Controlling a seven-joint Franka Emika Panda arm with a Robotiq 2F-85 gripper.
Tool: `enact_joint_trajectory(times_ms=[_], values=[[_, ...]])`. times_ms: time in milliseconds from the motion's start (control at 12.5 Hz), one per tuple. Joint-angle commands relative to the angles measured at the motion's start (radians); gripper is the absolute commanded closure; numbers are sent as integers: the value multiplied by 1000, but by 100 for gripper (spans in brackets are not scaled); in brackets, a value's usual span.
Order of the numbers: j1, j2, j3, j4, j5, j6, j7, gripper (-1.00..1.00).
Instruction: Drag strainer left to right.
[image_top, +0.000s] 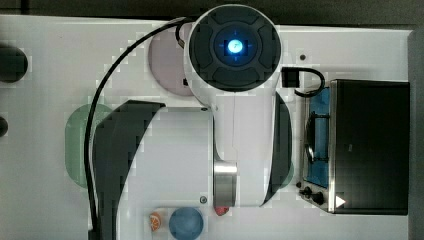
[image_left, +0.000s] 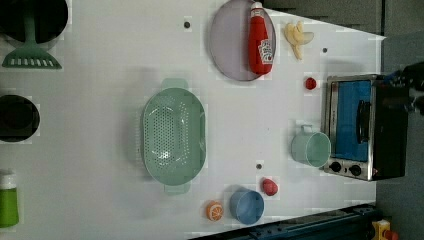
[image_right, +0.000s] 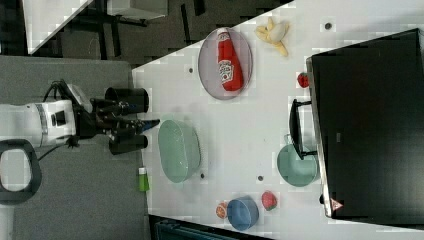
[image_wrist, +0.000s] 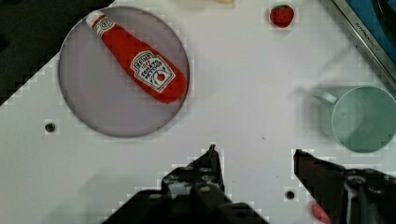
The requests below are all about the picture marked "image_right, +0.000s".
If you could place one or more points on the small red toy strawberry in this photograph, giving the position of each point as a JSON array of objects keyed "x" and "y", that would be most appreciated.
[{"x": 303, "y": 80}]

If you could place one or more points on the orange slice toy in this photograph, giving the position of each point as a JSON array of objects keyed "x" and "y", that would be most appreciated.
[{"x": 221, "y": 210}]

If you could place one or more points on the large black cylinder cup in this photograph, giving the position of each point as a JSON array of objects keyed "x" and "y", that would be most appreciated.
[{"x": 136, "y": 96}]

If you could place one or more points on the black toaster oven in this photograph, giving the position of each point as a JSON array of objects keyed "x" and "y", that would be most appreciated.
[{"x": 368, "y": 112}]

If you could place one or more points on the blue bowl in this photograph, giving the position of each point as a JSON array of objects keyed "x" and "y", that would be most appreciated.
[{"x": 242, "y": 213}]

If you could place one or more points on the small black cylinder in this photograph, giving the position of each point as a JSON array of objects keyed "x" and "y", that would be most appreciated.
[{"x": 120, "y": 146}]

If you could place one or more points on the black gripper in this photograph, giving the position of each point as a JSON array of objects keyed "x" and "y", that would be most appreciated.
[{"x": 94, "y": 116}]

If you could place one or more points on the dark teal crate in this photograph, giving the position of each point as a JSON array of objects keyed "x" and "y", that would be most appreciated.
[{"x": 172, "y": 230}]

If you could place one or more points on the green cup with handle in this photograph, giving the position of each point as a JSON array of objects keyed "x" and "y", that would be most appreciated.
[{"x": 296, "y": 171}]

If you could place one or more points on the red ketchup bottle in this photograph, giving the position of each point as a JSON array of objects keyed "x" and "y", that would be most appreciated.
[{"x": 229, "y": 67}]

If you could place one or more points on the green bottle white cap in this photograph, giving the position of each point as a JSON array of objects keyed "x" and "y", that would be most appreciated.
[{"x": 143, "y": 179}]

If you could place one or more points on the large red toy strawberry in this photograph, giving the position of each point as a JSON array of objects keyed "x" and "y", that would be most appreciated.
[{"x": 269, "y": 200}]

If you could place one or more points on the peeled toy banana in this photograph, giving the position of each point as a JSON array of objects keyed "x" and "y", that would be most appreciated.
[{"x": 274, "y": 33}]

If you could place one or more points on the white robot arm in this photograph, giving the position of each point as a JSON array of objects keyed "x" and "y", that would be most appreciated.
[{"x": 64, "y": 117}]

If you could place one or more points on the white background table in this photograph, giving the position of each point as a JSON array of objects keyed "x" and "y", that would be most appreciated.
[{"x": 44, "y": 18}]

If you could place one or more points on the grey round plate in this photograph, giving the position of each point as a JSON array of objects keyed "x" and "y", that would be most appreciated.
[{"x": 208, "y": 64}]

